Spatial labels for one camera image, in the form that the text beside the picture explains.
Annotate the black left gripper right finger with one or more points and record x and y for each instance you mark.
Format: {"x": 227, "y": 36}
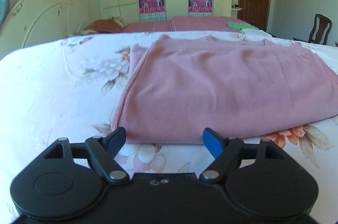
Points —
{"x": 214, "y": 143}

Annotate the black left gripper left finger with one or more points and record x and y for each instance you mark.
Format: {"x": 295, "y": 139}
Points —
{"x": 113, "y": 143}

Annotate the pink knit sweater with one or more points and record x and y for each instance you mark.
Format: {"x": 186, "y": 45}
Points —
{"x": 178, "y": 87}

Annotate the white folded garment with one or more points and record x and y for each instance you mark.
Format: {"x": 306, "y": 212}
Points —
{"x": 257, "y": 32}

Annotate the orange striped pillow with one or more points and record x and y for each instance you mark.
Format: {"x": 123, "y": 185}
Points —
{"x": 105, "y": 26}

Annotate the green folded garment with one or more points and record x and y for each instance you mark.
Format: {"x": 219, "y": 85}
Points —
{"x": 239, "y": 26}

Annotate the pink checked bed sheet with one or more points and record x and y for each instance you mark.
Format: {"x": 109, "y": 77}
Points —
{"x": 183, "y": 23}

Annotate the cream bed headboard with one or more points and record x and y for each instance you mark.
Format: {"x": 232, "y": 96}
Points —
{"x": 34, "y": 22}

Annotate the purple calendar poster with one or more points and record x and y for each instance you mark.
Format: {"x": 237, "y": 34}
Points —
{"x": 152, "y": 10}
{"x": 200, "y": 7}

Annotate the dark wooden chair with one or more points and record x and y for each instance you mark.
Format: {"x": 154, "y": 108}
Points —
{"x": 321, "y": 28}

